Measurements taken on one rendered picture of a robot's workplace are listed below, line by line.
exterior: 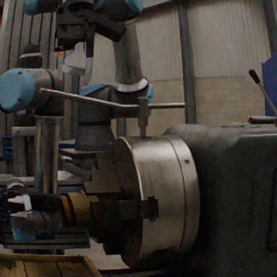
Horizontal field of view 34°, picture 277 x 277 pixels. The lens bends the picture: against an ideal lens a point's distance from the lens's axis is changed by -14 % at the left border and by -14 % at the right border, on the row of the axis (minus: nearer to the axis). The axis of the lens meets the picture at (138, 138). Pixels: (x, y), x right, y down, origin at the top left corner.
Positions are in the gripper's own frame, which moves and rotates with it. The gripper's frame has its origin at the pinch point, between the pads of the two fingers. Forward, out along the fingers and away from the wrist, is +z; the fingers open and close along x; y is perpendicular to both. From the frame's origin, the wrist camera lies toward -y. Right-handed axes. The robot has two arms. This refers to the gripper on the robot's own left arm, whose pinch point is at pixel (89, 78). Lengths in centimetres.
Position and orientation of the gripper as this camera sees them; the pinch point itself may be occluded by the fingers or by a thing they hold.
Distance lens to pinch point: 99.8
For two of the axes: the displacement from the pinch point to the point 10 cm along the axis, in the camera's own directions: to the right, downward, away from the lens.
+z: 1.1, 9.6, -2.6
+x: 2.5, -2.8, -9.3
